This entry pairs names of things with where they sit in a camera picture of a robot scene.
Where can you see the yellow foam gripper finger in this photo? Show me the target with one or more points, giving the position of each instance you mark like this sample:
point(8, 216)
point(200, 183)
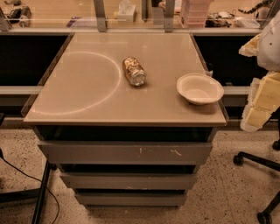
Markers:
point(263, 101)
point(250, 49)

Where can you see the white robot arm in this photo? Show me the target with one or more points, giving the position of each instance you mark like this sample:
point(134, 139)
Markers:
point(269, 46)

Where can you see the grey drawer cabinet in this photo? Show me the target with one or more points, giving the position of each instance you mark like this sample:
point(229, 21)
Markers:
point(85, 96)

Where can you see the metal post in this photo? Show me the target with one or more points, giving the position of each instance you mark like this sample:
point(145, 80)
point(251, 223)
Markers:
point(100, 15)
point(168, 15)

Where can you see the black office chair base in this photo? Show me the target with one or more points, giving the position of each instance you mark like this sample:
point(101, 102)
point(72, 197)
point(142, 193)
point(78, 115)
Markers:
point(263, 216)

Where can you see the right metal post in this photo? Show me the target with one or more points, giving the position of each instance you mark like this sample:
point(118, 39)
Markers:
point(168, 15)

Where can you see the grey bottom drawer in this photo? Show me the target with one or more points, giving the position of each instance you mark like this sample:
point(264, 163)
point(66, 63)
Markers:
point(134, 199)

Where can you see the pink stacked containers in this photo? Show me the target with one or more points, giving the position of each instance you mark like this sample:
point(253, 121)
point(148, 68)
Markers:
point(194, 13)

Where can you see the white paper bowl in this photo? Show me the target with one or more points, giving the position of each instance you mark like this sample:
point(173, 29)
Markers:
point(199, 89)

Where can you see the left metal post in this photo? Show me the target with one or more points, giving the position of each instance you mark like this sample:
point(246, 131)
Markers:
point(100, 15)

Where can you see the grey drawer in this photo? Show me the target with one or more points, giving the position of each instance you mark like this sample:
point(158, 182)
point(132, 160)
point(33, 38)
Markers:
point(125, 153)
point(134, 199)
point(128, 181)

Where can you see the black metal stand leg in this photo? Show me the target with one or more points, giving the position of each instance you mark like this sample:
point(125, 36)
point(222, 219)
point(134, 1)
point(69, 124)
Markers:
point(37, 193)

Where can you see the crushed gold soda can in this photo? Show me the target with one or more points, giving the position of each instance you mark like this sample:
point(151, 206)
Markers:
point(134, 72)

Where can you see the white tissue box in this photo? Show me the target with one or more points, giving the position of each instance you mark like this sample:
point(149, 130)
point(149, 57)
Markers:
point(126, 11)

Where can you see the grey top drawer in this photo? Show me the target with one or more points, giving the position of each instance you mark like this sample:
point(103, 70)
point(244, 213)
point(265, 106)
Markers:
point(125, 153)

